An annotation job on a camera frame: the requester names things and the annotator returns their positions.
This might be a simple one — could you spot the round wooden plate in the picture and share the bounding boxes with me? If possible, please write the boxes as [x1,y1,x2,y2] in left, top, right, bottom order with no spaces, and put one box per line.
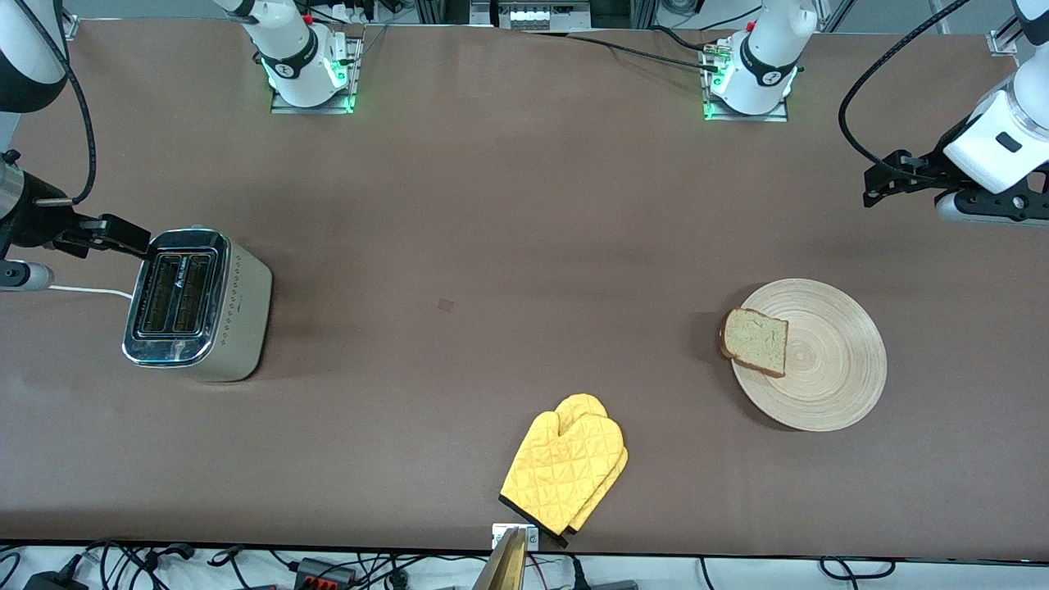
[729,279,888,433]

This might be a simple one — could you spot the brown bread slice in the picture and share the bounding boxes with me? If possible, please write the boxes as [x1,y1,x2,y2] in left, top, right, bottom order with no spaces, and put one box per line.
[720,308,789,379]

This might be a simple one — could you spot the silver two-slot toaster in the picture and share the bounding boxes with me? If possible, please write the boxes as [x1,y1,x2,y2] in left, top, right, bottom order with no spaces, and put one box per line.
[121,225,274,384]

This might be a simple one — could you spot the black power adapter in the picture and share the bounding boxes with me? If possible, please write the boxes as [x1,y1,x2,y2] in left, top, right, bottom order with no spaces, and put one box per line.
[23,570,89,590]

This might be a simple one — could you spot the yellow quilted oven mitt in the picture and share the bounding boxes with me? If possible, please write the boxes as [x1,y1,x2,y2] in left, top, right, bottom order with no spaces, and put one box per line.
[556,394,629,548]
[499,412,624,538]

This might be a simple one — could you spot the red black connector block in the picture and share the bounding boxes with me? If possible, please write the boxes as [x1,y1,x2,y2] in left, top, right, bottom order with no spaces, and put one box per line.
[293,557,359,588]

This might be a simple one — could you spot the grey power strip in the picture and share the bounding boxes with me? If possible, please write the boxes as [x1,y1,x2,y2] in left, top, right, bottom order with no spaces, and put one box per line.
[470,0,593,32]

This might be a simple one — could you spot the white toaster power cord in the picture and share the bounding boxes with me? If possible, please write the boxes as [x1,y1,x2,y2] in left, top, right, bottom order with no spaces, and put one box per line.
[49,284,135,301]

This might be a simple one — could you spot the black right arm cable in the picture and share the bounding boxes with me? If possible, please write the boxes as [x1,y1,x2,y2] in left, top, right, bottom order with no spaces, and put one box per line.
[15,0,98,206]

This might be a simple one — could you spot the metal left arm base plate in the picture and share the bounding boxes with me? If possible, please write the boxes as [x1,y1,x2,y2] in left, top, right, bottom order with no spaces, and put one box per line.
[703,41,790,124]

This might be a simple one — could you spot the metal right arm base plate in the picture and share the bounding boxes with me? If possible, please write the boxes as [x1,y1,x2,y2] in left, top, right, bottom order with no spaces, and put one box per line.
[270,33,363,116]

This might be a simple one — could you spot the short black table cable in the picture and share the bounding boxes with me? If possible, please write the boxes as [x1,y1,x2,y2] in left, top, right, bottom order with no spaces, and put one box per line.
[650,25,714,54]

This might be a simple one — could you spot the long black table cable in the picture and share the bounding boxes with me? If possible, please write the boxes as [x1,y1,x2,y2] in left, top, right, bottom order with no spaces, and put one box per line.
[524,31,724,73]

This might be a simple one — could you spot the gold camera stand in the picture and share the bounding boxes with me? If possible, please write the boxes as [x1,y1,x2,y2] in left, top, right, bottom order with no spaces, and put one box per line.
[473,529,529,590]

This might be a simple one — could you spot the small metal stand bracket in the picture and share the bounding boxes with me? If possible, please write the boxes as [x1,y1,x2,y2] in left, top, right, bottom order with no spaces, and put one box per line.
[492,524,540,551]

